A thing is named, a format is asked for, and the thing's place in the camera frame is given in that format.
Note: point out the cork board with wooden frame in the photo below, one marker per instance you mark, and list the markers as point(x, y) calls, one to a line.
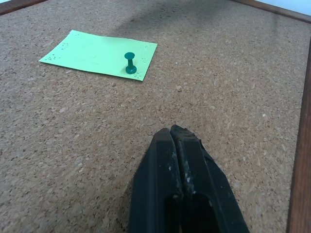
point(73, 145)

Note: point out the green pushpin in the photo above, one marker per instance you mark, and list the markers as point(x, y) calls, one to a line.
point(130, 63)

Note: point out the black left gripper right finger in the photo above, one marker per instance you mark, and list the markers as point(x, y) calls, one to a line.
point(209, 184)

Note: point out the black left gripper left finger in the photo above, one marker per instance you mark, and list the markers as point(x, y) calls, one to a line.
point(155, 174)

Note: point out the green paper note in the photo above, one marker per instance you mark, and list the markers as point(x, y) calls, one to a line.
point(97, 57)

